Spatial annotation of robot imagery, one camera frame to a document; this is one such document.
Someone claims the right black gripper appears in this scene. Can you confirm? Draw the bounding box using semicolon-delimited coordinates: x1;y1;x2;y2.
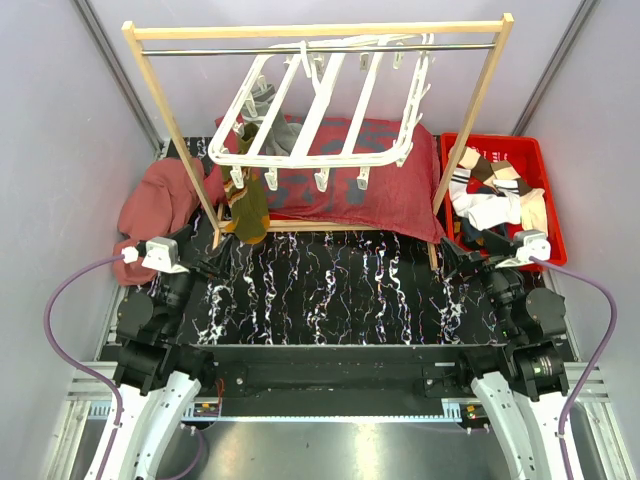
439;228;524;338

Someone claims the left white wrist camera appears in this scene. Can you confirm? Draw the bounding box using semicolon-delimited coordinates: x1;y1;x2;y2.
142;237;189;274

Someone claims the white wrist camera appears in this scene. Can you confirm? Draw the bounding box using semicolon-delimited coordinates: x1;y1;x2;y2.
496;230;551;268
142;237;189;274

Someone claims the pink crumpled cloth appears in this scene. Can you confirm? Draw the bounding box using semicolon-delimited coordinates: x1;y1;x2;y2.
113;158;200;255

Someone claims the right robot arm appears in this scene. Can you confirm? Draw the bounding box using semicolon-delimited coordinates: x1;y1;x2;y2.
442;230;578;479

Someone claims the olive green ribbed sock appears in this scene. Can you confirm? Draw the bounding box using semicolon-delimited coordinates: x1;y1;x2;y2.
220;122;271;245

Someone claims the navy dark sock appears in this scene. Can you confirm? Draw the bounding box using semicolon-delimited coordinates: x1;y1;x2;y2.
453;215;486;252

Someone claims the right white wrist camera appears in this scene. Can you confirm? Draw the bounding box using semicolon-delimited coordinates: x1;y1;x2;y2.
496;230;551;268

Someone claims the metal rack rail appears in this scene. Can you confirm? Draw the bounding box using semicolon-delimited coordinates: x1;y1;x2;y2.
142;43;496;57

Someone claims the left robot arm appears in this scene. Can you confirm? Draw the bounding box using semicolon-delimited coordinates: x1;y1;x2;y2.
85;226;233;479

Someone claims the grey striped sock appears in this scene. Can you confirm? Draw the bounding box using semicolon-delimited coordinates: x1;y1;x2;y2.
241;84;302;156

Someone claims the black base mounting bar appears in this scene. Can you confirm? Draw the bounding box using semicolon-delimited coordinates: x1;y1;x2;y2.
199;345;472;417

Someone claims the red plastic bin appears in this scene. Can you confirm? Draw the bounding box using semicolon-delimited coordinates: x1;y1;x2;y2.
439;132;568;266

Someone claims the wooden clothes rack frame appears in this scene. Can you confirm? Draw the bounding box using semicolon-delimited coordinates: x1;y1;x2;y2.
121;13;515;272

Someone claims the red patterned pillow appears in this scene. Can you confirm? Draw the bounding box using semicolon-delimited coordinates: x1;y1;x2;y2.
204;117;445;244

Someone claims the white plastic clip hanger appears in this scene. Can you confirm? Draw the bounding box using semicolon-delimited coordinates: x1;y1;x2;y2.
208;34;435;191

